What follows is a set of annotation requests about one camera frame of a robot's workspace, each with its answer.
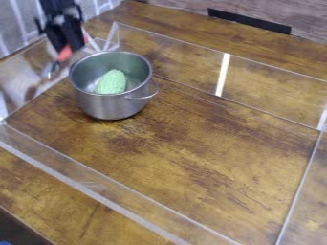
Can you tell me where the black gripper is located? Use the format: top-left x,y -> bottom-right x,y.
39,0 -> 84,53

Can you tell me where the pink handled metal spoon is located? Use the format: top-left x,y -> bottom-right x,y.
41,45 -> 75,79

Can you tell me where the stainless steel pot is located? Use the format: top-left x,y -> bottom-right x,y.
69,51 -> 159,121

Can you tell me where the green bumpy toy gourd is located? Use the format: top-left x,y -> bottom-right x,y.
95,69 -> 127,94

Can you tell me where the black strip on table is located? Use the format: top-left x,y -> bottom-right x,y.
207,8 -> 291,35

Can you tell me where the clear acrylic corner bracket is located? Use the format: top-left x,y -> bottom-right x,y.
81,23 -> 120,52

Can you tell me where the clear acrylic tray enclosure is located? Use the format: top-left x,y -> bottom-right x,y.
0,23 -> 327,245

